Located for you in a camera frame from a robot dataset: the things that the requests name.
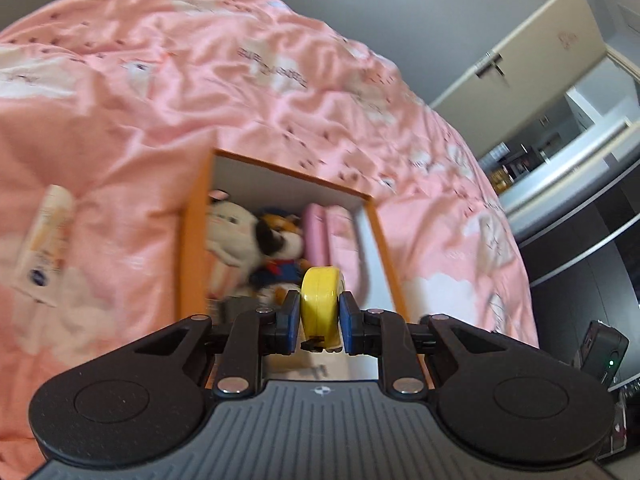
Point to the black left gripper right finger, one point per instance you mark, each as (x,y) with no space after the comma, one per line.
(385,336)

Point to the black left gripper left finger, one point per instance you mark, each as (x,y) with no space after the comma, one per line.
(256,333)

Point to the brown plush toy blue outfit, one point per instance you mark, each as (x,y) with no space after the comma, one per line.
(284,269)

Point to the yellow tape measure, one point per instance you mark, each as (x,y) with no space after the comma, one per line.
(319,306)

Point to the white black plush dog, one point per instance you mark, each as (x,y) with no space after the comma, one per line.
(238,237)

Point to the white hand cream tube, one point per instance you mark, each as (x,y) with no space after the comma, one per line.
(41,261)

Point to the long pink case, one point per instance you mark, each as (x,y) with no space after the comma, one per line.
(343,246)

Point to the pink leather pouch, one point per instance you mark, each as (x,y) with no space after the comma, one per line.
(315,235)

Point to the orange storage box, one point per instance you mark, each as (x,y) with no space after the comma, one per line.
(256,184)

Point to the pink printed duvet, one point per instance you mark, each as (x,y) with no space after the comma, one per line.
(120,102)

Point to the white door with handle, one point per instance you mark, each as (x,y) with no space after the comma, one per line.
(523,74)

